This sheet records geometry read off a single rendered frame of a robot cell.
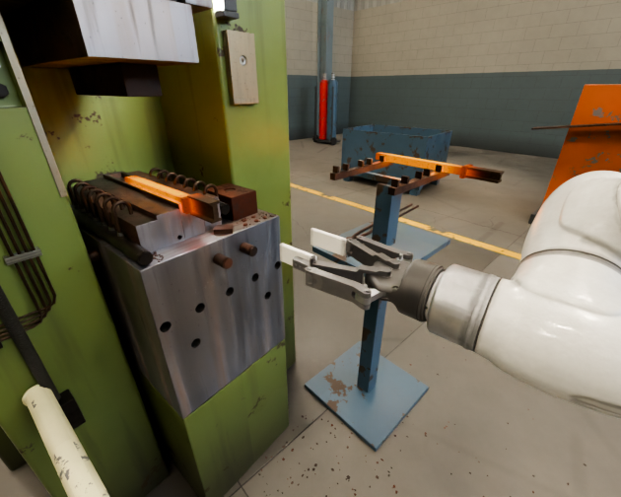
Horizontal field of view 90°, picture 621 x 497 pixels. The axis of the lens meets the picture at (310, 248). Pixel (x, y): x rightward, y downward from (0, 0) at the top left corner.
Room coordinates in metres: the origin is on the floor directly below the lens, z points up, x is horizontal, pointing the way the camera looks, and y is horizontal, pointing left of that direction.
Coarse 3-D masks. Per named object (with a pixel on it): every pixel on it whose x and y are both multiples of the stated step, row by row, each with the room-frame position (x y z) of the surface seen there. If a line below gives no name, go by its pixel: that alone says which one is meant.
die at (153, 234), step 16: (144, 176) 0.93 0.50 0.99; (112, 192) 0.77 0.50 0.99; (128, 192) 0.77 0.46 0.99; (144, 192) 0.75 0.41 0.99; (192, 192) 0.76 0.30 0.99; (96, 208) 0.71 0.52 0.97; (144, 208) 0.65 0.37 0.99; (160, 208) 0.65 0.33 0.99; (176, 208) 0.65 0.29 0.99; (112, 224) 0.66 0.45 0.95; (128, 224) 0.60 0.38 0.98; (144, 224) 0.59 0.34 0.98; (160, 224) 0.61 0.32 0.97; (176, 224) 0.64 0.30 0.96; (192, 224) 0.67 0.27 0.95; (208, 224) 0.70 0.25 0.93; (144, 240) 0.58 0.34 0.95; (160, 240) 0.61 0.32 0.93; (176, 240) 0.63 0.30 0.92
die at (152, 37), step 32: (64, 0) 0.59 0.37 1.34; (96, 0) 0.60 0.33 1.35; (128, 0) 0.64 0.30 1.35; (160, 0) 0.68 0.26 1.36; (32, 32) 0.73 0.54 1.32; (64, 32) 0.62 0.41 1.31; (96, 32) 0.59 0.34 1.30; (128, 32) 0.63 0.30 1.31; (160, 32) 0.67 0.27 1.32; (192, 32) 0.73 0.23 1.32; (32, 64) 0.79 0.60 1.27; (64, 64) 0.76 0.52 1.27; (96, 64) 0.76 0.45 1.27; (160, 64) 0.76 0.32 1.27
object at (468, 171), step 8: (392, 160) 1.10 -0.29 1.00; (400, 160) 1.08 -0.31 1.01; (408, 160) 1.06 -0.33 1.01; (416, 160) 1.04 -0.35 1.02; (424, 160) 1.03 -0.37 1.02; (424, 168) 1.01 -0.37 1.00; (432, 168) 0.99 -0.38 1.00; (448, 168) 0.95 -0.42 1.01; (456, 168) 0.94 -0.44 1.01; (464, 168) 0.91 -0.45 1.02; (472, 168) 0.90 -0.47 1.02; (480, 168) 0.90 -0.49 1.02; (464, 176) 0.91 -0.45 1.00; (472, 176) 0.91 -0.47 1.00; (480, 176) 0.89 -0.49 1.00; (488, 176) 0.88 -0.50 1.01; (496, 176) 0.86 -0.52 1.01
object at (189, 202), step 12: (132, 180) 0.82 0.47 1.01; (144, 180) 0.81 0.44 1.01; (156, 192) 0.74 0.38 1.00; (168, 192) 0.71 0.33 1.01; (180, 192) 0.71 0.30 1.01; (192, 204) 0.65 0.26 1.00; (204, 204) 0.62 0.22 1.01; (216, 204) 0.61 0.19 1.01; (204, 216) 0.63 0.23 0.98; (216, 216) 0.61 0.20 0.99
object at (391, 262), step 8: (352, 240) 0.45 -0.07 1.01; (352, 248) 0.44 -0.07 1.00; (360, 248) 0.42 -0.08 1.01; (368, 248) 0.42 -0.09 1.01; (352, 256) 0.44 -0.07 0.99; (360, 256) 0.42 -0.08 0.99; (368, 256) 0.41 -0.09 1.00; (376, 256) 0.39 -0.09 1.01; (384, 256) 0.39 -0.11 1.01; (368, 264) 0.41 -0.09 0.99; (392, 264) 0.36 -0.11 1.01
